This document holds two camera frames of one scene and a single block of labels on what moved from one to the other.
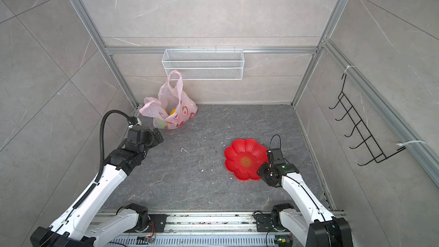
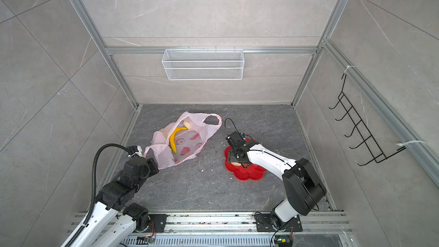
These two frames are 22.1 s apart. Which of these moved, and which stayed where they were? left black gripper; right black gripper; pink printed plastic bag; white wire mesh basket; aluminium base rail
Moved: pink printed plastic bag; left black gripper; right black gripper
Stayed: white wire mesh basket; aluminium base rail
